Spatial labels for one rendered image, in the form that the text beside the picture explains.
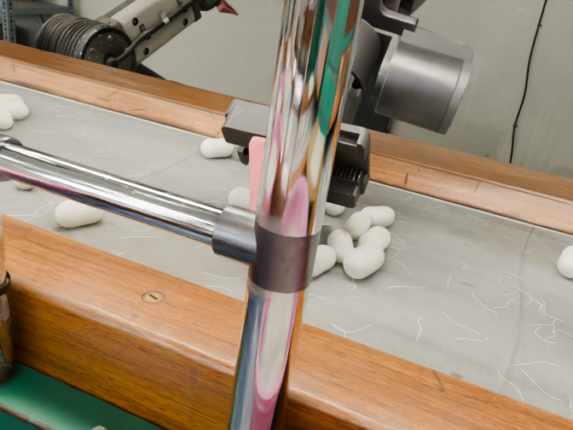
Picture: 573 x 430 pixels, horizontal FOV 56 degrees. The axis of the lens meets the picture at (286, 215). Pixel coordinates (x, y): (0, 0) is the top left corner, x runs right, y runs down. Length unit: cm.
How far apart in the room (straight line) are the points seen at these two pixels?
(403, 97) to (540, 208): 22
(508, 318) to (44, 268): 29
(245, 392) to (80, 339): 11
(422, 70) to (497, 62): 201
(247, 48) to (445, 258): 235
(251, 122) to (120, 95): 36
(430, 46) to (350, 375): 28
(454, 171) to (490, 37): 186
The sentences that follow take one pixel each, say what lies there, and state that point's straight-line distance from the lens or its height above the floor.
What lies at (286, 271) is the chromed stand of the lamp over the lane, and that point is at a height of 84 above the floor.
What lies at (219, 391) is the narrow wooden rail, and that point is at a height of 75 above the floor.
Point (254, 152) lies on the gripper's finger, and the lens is 36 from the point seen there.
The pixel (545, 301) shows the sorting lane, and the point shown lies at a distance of 44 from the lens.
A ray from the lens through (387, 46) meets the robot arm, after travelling 46.
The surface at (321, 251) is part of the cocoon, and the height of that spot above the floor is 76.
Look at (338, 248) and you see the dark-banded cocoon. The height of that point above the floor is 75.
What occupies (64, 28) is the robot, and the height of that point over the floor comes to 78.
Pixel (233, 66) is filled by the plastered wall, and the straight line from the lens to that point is 278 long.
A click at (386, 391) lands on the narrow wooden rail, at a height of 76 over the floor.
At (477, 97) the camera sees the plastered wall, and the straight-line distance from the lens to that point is 245.
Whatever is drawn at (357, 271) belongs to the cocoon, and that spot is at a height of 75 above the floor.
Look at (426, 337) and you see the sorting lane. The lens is 35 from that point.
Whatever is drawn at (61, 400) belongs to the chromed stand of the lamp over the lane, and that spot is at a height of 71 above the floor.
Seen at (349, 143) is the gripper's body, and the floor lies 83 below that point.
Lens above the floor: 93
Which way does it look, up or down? 24 degrees down
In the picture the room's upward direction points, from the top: 9 degrees clockwise
